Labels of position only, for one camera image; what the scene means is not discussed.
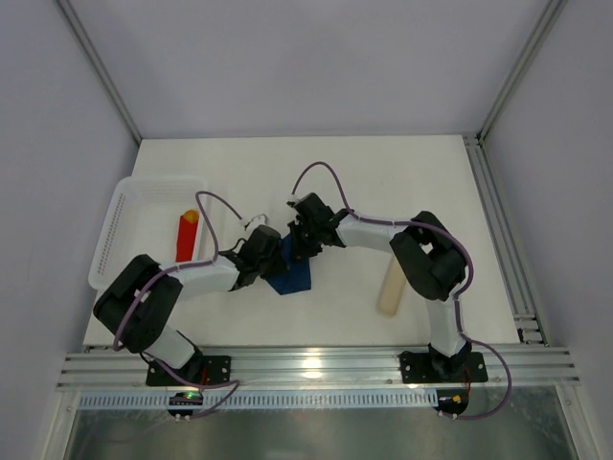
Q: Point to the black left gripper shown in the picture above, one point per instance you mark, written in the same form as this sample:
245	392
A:
276	256

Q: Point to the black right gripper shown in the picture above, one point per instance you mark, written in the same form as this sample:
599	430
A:
299	238

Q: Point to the blue paper napkin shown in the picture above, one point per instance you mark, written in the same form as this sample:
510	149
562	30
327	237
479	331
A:
297	275

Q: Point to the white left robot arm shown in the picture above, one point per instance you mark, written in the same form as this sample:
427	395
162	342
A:
136	307

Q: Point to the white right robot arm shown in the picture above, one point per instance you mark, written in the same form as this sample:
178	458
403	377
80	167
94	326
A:
434	264

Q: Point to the red bottle orange cap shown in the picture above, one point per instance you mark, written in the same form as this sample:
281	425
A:
186	236

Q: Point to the beige cutlery tray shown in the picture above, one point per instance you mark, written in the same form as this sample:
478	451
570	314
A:
391	291

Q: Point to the white plastic basket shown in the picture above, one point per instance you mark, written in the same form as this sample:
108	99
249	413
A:
142	218

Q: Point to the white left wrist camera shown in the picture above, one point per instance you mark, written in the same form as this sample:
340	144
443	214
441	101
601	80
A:
260	219

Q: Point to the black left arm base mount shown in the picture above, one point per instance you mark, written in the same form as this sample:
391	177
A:
199	370

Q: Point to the white slotted cable duct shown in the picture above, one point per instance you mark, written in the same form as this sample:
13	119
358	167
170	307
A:
260	399

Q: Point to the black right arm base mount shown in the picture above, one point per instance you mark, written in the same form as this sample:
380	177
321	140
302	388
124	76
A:
425	368

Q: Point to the aluminium side rail right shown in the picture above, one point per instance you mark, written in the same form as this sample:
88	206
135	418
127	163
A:
515	277

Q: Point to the aluminium table edge rail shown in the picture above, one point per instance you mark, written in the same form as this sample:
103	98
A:
309	367

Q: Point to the aluminium frame post left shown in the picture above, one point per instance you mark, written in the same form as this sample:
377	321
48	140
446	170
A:
94	59

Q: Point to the aluminium frame post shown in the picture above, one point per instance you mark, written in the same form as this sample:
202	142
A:
539	33
94	59

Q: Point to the aluminium frame post right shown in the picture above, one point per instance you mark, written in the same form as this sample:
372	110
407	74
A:
539	33

